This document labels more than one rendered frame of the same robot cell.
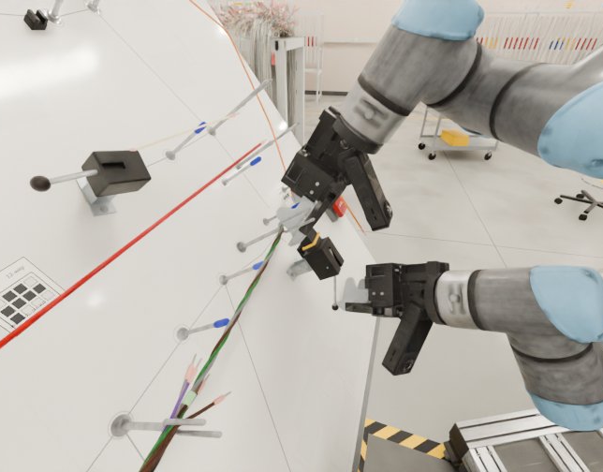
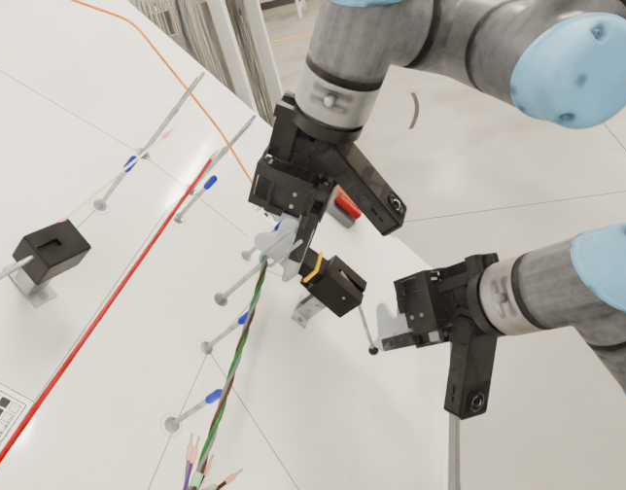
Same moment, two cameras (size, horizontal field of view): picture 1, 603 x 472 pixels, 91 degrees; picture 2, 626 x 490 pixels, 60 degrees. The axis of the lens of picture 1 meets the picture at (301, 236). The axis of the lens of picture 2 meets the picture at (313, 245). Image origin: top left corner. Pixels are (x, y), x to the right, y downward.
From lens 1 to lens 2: 0.16 m
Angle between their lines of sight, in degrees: 2
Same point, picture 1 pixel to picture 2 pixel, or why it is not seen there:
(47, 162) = not seen: outside the picture
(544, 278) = (584, 248)
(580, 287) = (618, 250)
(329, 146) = (296, 144)
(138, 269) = (99, 358)
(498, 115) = (473, 72)
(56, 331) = (33, 444)
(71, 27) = not seen: outside the picture
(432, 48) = (374, 17)
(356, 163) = (334, 157)
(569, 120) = (526, 78)
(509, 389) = not seen: outside the picture
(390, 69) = (336, 48)
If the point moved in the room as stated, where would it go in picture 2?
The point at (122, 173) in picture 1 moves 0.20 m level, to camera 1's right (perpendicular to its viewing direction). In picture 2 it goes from (59, 251) to (295, 191)
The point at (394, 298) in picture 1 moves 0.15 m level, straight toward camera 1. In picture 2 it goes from (436, 316) to (415, 437)
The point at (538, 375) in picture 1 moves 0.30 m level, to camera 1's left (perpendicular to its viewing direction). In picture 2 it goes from (619, 367) to (283, 447)
